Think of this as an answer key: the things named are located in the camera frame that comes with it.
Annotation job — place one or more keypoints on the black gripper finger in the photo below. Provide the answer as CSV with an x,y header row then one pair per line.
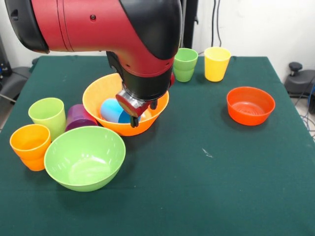
x,y
134,121
153,104

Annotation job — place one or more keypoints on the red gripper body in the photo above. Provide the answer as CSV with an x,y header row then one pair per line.
x,y
130,109

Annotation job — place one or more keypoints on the blue cup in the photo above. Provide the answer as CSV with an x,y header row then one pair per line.
x,y
110,110

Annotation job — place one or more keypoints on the large orange bowl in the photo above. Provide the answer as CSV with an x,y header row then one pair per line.
x,y
103,86

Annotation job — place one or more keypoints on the purple cup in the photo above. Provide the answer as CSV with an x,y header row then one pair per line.
x,y
76,118

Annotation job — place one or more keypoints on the yellow cup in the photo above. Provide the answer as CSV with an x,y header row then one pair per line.
x,y
216,71

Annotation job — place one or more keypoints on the large green bowl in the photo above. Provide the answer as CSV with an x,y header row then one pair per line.
x,y
83,177

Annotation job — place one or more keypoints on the red bowl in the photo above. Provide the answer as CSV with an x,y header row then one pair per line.
x,y
251,118

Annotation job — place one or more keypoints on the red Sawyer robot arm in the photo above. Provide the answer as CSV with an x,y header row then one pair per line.
x,y
110,29

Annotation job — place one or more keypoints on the dark green tablecloth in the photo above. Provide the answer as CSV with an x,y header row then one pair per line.
x,y
197,172

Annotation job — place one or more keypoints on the lime green cup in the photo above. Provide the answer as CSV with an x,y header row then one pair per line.
x,y
49,120

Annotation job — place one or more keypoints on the orange cup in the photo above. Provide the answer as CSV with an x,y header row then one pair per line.
x,y
34,164
27,140

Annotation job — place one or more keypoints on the grey black device base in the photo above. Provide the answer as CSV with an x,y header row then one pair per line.
x,y
14,78
300,83

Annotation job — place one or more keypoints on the black equipment box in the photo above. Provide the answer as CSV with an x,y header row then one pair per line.
x,y
3,64

